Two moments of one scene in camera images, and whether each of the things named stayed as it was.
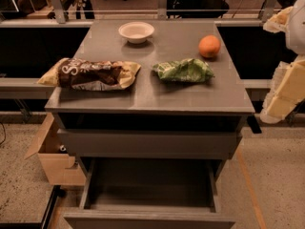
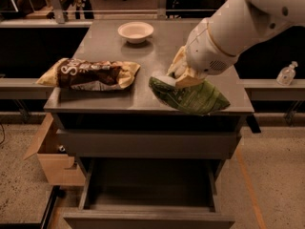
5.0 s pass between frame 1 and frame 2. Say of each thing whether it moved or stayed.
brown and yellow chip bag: stayed
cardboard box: stayed
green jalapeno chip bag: moved
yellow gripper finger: moved
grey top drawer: stayed
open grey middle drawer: stayed
